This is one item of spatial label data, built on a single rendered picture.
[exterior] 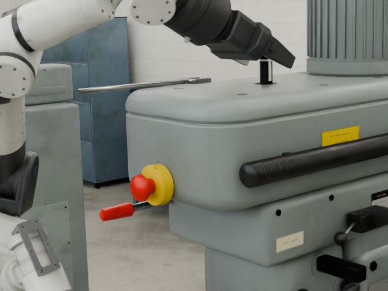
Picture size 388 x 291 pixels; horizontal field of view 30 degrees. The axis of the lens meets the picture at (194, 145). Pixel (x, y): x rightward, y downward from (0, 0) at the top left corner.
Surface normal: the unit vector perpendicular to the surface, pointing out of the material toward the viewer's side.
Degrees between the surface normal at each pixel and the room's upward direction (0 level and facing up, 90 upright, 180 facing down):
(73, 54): 90
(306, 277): 90
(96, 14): 126
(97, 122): 90
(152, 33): 90
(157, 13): 134
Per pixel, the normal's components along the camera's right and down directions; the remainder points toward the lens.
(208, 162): -0.37, 0.18
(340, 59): -0.59, 0.16
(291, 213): 0.64, 0.12
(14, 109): 0.71, 0.57
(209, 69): -0.77, 0.14
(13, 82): -0.03, 0.70
